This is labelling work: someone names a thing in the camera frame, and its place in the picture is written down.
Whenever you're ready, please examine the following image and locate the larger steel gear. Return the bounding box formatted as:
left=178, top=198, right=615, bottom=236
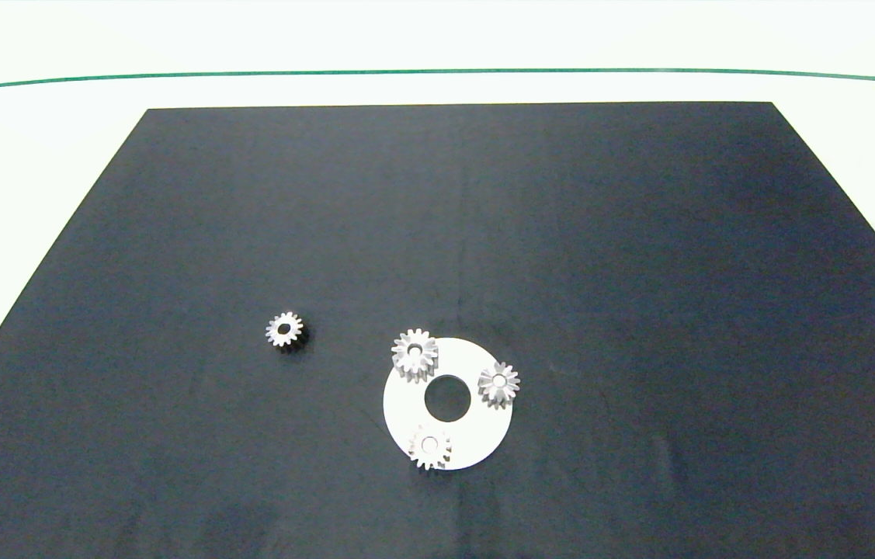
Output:
left=391, top=328, right=440, bottom=384

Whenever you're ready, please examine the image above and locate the dark mat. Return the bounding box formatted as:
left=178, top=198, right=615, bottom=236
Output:
left=0, top=101, right=875, bottom=559

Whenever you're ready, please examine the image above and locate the smaller steel gear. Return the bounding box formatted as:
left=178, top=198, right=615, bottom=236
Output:
left=408, top=424, right=453, bottom=471
left=477, top=361, right=522, bottom=410
left=265, top=311, right=308, bottom=352

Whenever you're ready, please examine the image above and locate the round white plate with pins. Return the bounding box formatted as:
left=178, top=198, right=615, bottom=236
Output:
left=383, top=337, right=514, bottom=471

